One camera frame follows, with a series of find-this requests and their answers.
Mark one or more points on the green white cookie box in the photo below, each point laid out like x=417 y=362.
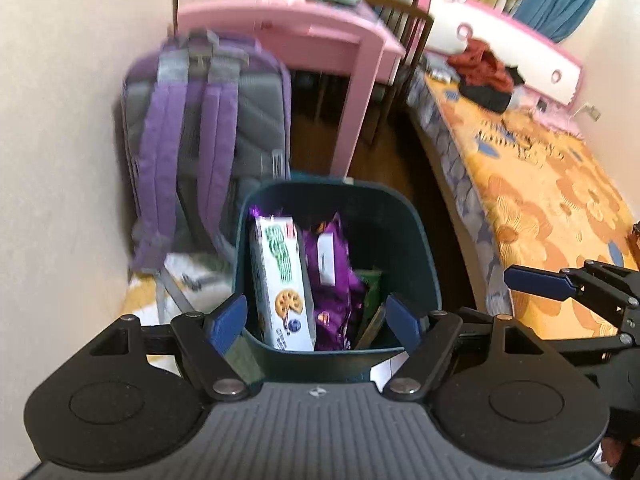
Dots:
x=282 y=285

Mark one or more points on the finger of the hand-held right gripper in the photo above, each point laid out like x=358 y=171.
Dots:
x=540 y=282
x=585 y=345

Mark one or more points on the pink white bed headboard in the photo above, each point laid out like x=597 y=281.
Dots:
x=530 y=55

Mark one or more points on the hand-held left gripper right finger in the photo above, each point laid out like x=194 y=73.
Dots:
x=402 y=321

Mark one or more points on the dark wooden chair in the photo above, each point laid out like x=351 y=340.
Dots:
x=395 y=5

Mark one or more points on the dark green trash bin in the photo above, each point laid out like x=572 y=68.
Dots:
x=400 y=240

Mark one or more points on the green snack packet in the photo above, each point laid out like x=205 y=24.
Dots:
x=371 y=285

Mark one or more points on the pink cloth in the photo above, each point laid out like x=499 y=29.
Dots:
x=555 y=112

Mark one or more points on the red clothing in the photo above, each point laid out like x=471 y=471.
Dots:
x=480 y=65

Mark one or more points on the white wall socket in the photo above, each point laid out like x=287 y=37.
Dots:
x=588 y=112

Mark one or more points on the purple grey backpack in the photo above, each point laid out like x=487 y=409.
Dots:
x=165 y=135

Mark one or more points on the purple snack wrapper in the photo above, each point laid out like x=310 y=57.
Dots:
x=340 y=310

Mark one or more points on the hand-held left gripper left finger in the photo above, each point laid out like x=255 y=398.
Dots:
x=227 y=322

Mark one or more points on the small grey cloth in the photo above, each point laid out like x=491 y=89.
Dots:
x=439 y=74

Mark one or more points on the orange floral bedsheet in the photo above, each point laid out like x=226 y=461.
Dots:
x=540 y=200

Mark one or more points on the pink desk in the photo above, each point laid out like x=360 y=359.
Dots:
x=360 y=85

